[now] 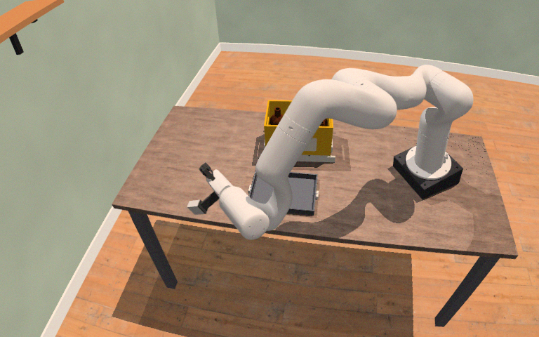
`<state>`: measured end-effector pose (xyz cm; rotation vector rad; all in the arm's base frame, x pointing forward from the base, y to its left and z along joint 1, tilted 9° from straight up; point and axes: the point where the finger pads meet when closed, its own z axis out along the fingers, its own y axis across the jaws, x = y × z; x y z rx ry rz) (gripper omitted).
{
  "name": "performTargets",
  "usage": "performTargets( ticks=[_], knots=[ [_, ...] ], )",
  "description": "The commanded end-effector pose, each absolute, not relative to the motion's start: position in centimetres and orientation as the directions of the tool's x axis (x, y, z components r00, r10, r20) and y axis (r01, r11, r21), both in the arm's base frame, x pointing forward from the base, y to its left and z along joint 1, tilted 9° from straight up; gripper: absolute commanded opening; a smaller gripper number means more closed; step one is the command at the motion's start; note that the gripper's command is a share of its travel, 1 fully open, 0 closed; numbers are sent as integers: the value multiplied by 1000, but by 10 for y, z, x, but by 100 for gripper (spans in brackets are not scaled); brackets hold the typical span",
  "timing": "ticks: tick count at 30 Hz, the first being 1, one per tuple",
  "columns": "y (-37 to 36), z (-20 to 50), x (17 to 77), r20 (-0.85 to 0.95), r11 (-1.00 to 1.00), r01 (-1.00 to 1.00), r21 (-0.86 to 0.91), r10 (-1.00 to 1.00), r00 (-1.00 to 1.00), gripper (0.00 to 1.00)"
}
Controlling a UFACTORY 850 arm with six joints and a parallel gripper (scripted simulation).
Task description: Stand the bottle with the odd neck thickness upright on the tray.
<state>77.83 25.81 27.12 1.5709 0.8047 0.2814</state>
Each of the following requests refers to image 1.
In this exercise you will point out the yellow wooden crate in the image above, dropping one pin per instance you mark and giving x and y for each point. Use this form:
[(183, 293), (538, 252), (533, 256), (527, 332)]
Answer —
[(321, 142)]

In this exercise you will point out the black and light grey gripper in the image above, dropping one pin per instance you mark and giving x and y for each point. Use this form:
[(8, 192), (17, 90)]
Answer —
[(215, 179)]

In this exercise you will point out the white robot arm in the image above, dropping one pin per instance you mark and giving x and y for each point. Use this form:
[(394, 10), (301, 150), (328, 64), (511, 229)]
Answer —
[(348, 97)]

